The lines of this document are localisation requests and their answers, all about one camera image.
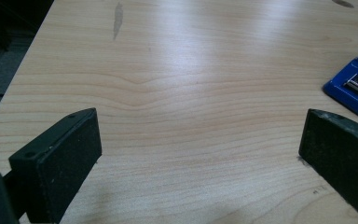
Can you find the round grey table grommet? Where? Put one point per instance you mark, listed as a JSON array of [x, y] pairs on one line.
[[343, 3]]

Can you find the blue stapler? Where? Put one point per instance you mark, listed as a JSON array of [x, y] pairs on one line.
[[338, 90]]

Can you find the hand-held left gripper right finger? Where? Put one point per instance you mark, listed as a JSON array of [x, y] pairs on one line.
[[338, 155]]

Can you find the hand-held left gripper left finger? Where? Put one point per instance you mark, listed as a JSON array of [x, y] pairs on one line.
[[59, 168]]

